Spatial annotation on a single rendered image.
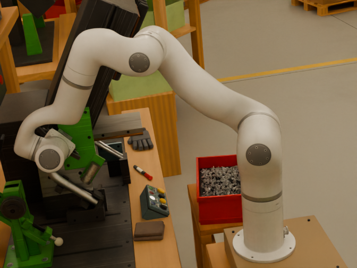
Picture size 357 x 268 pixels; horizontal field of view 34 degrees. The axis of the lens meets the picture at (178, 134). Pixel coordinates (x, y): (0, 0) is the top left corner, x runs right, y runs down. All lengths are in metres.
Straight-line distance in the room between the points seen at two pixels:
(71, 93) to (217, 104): 0.40
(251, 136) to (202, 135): 3.13
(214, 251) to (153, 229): 0.21
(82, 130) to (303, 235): 0.82
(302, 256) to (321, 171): 2.34
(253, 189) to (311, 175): 2.40
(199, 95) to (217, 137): 3.06
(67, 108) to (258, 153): 0.55
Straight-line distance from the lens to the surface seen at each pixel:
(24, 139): 1.73
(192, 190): 2.36
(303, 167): 4.12
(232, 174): 2.28
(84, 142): 2.04
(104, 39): 1.54
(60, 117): 1.66
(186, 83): 1.53
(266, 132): 1.52
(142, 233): 1.91
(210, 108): 1.55
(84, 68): 1.58
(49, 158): 1.70
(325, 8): 7.87
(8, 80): 2.80
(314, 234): 1.85
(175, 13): 4.90
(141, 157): 2.44
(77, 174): 2.08
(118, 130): 2.16
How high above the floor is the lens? 2.01
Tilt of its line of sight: 25 degrees down
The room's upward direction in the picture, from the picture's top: 6 degrees counter-clockwise
